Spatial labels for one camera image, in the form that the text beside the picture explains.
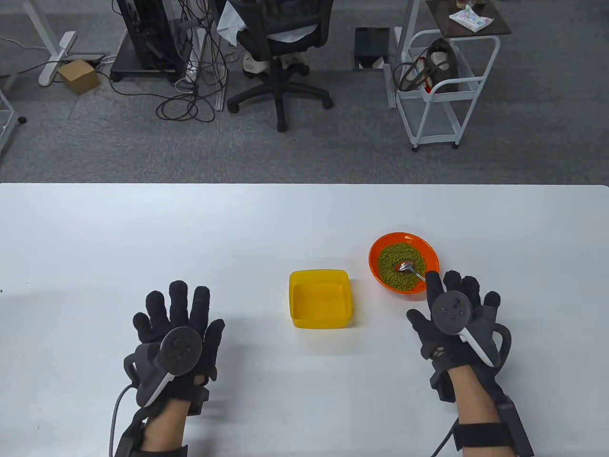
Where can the white power strip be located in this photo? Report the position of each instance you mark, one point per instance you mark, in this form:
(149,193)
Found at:
(191,71)

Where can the black handheld controller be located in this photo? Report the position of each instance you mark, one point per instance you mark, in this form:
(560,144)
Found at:
(449,312)
(178,347)

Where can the white rolling cart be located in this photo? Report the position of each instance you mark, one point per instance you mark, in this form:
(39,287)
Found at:
(428,121)

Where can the small cardboard box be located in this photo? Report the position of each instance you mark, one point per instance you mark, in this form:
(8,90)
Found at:
(78,76)

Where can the person's right forearm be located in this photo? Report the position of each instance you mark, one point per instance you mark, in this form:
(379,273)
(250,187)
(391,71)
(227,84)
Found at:
(471,395)

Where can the black computer tower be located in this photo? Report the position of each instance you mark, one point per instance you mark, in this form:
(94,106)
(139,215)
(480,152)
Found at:
(142,33)

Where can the white desk foot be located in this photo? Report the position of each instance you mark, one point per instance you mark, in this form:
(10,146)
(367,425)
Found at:
(57,52)

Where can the person's right hand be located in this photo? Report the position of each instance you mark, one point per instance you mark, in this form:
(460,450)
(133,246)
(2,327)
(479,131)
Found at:
(478,304)

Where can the black floor box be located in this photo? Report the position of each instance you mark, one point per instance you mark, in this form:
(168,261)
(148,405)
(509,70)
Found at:
(371,43)

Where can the black mesh office chair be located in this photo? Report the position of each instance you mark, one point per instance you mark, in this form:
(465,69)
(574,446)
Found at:
(280,28)

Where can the yellow plastic food container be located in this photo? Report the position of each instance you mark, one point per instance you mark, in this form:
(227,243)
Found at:
(319,297)

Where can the stainless steel spoon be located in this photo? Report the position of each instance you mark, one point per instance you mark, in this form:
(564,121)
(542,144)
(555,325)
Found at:
(406,266)

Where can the pile of green mung beans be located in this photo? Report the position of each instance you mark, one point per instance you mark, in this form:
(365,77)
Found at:
(390,257)

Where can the orange plastic bowl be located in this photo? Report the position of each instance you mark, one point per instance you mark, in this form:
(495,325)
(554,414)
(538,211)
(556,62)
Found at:
(380,247)

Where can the white tissue packet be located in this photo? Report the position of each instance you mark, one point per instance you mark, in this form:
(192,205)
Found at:
(468,18)

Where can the person's left forearm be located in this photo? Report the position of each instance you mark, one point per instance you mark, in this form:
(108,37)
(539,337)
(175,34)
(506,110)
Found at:
(164,428)

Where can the black wheeled platform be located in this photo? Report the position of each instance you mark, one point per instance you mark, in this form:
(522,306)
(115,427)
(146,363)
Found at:
(128,66)

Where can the person's left hand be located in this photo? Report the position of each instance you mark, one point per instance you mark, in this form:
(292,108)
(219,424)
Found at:
(181,309)

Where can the brown tote bag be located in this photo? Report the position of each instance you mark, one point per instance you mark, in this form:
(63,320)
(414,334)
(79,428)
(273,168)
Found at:
(442,62)

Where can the dark brown board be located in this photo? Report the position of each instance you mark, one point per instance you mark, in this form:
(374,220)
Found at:
(447,26)

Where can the white desk leg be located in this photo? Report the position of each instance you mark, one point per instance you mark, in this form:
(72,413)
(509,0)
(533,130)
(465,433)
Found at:
(409,19)
(220,100)

